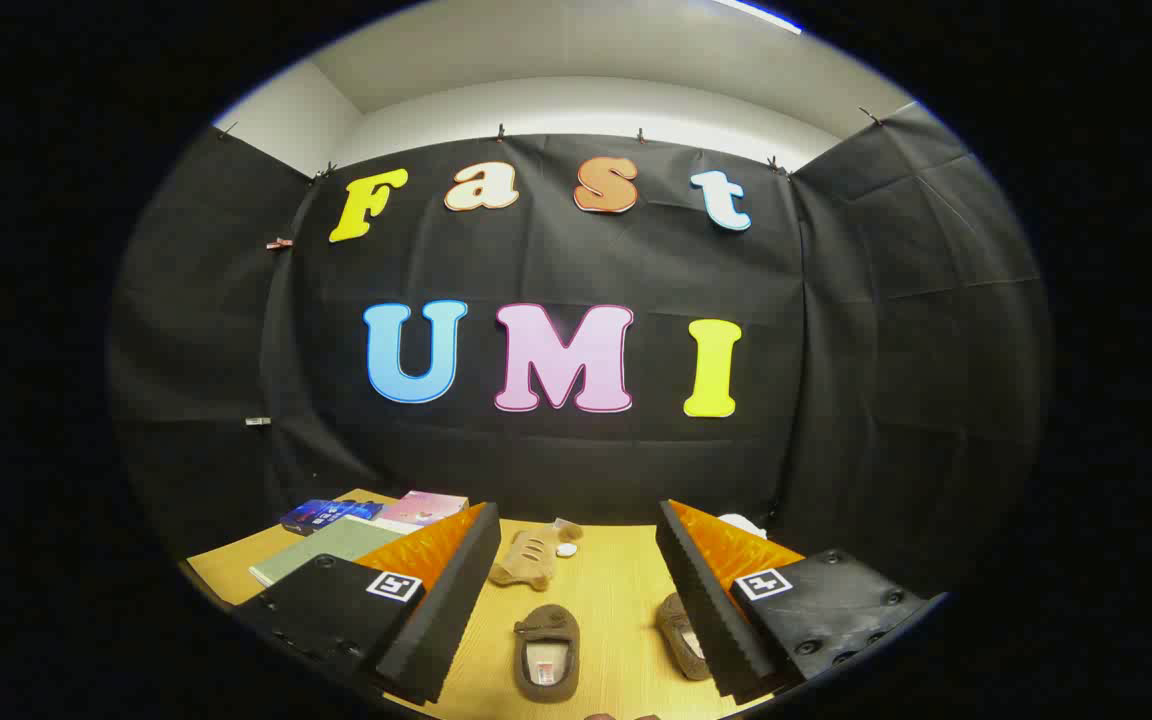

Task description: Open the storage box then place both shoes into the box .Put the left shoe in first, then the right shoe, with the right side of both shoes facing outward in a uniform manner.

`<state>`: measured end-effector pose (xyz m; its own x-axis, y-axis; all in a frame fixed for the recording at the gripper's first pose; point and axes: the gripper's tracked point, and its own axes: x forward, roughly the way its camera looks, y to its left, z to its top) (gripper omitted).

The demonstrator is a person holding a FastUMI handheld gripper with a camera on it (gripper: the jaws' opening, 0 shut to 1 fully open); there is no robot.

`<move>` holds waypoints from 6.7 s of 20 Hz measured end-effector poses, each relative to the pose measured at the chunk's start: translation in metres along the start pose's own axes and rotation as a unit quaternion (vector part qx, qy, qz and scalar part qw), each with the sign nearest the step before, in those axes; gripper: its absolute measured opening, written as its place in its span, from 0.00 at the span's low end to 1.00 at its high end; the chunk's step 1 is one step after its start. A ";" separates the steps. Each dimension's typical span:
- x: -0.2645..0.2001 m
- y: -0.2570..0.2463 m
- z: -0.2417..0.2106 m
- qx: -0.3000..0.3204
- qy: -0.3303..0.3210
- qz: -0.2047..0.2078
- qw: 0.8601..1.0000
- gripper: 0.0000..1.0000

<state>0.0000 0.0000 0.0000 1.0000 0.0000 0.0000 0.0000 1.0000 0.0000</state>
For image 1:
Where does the black backdrop cloth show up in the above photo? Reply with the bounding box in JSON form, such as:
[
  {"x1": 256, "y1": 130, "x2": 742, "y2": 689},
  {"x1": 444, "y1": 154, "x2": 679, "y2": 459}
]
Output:
[{"x1": 106, "y1": 100, "x2": 1052, "y2": 601}]

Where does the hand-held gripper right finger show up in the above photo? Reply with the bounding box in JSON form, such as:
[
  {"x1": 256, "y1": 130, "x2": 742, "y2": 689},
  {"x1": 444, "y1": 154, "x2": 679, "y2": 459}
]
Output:
[{"x1": 655, "y1": 499, "x2": 948, "y2": 705}]

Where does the brown slipper shoe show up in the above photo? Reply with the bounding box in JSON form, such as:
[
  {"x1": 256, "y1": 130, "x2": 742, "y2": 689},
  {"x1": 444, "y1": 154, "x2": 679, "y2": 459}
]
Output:
[
  {"x1": 513, "y1": 603, "x2": 582, "y2": 703},
  {"x1": 656, "y1": 592, "x2": 712, "y2": 682}
]

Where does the brown striped plush toy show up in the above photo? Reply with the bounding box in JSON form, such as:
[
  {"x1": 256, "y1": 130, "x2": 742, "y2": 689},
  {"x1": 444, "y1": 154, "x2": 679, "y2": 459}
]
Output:
[{"x1": 488, "y1": 518, "x2": 584, "y2": 591}]

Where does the blue book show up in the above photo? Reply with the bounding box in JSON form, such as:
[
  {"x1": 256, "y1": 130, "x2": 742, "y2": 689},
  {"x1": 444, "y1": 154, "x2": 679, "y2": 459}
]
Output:
[{"x1": 280, "y1": 499, "x2": 384, "y2": 537}]

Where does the pink book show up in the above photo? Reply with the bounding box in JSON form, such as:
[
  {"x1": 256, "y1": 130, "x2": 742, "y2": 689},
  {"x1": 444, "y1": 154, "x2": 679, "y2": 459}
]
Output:
[{"x1": 376, "y1": 490, "x2": 470, "y2": 528}]

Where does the cream fabric storage box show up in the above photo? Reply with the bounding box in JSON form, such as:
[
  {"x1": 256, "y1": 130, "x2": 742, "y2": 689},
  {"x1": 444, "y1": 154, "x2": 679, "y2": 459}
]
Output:
[{"x1": 249, "y1": 515, "x2": 409, "y2": 587}]

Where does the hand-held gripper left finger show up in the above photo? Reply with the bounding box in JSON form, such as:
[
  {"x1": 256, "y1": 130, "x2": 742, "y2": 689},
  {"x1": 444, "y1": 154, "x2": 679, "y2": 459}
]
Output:
[{"x1": 234, "y1": 502, "x2": 503, "y2": 707}]

